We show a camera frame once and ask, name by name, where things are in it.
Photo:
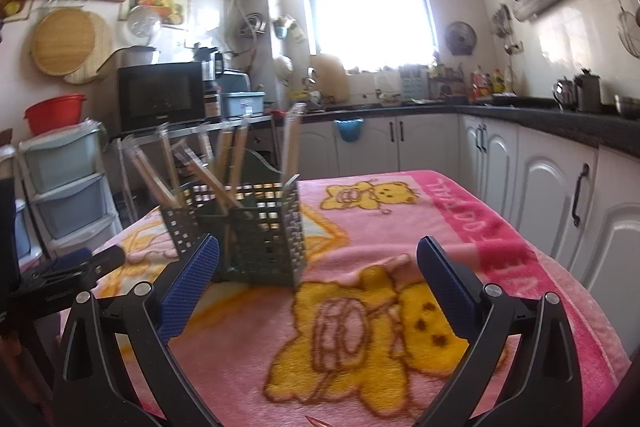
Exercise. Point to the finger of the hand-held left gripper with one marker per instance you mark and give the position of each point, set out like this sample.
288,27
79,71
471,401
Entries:
105,259

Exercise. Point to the blue hanging trash holder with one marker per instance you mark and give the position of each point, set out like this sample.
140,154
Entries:
349,129

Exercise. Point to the dark kettle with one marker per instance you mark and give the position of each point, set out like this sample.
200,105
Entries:
589,92

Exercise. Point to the red plastic basin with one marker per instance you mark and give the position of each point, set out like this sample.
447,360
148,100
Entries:
52,114

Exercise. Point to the round wooden board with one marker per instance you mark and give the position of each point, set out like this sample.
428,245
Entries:
60,42

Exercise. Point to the grey plastic utensil holder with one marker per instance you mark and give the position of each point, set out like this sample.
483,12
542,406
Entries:
260,237

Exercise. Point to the window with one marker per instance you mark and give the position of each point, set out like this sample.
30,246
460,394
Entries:
365,7

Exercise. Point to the hanging kitchen utensils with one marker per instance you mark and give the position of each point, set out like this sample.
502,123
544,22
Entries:
504,27

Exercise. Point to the clear plastic dome cover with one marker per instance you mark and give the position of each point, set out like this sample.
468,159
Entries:
144,22

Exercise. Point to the black countertop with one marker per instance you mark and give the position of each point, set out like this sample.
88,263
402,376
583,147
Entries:
550,119

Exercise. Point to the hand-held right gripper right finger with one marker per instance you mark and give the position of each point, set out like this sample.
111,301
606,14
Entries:
447,287

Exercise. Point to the blue-grey plastic bin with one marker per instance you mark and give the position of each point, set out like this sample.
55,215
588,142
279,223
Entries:
242,104

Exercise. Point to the pink printed blanket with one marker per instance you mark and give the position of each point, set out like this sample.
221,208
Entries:
380,257

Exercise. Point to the group of condiment bottles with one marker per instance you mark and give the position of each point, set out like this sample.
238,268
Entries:
492,82

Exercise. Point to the beige cutting board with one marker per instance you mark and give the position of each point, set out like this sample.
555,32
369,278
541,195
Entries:
332,79

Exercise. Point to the bunch of chopsticks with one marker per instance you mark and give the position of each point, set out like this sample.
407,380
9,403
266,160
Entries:
230,157

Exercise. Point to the metal shelf rack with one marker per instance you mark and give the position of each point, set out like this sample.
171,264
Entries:
260,127

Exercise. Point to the round woven mat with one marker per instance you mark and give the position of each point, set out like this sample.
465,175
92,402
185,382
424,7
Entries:
102,52

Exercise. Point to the black microwave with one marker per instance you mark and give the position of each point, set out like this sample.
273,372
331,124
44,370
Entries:
160,97

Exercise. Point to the plastic drawer unit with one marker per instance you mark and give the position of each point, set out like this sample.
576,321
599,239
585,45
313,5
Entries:
65,187

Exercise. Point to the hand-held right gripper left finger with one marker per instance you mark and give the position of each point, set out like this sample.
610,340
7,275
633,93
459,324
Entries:
190,282

